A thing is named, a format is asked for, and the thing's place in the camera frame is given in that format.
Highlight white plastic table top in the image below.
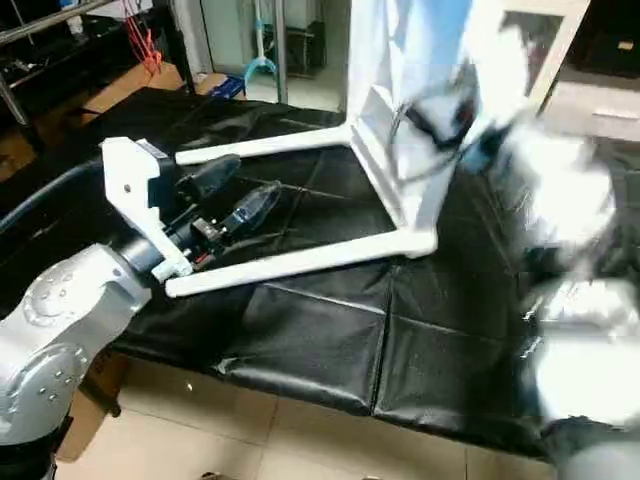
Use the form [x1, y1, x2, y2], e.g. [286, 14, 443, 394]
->
[344, 0, 501, 259]

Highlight brown wooden desk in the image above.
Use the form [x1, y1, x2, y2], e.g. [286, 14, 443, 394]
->
[78, 62, 189, 123]

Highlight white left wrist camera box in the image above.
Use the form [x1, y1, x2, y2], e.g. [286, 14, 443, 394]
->
[100, 138, 196, 286]

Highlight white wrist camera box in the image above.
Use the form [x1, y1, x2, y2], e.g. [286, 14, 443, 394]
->
[100, 138, 196, 286]
[462, 10, 531, 141]

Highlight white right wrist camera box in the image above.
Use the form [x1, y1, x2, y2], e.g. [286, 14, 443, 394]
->
[462, 10, 531, 141]

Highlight white glass-door cabinet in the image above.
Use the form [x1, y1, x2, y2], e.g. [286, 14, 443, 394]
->
[498, 0, 593, 113]

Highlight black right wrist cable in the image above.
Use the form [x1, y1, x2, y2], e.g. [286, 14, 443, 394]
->
[392, 95, 477, 183]

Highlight brown cardboard box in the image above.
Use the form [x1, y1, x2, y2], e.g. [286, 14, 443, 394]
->
[55, 348, 129, 463]

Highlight teal long-handled dustpan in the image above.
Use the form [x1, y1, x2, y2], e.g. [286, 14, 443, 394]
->
[244, 0, 283, 89]

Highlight white drawer unit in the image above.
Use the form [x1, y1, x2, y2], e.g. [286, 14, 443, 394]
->
[545, 78, 640, 143]

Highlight red cables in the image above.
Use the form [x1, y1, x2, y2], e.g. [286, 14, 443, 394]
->
[124, 8, 167, 79]

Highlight black speaker box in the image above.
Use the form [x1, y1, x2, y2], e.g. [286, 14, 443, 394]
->
[585, 0, 640, 76]

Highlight black work mat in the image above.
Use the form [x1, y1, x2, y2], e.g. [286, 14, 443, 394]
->
[0, 88, 640, 461]

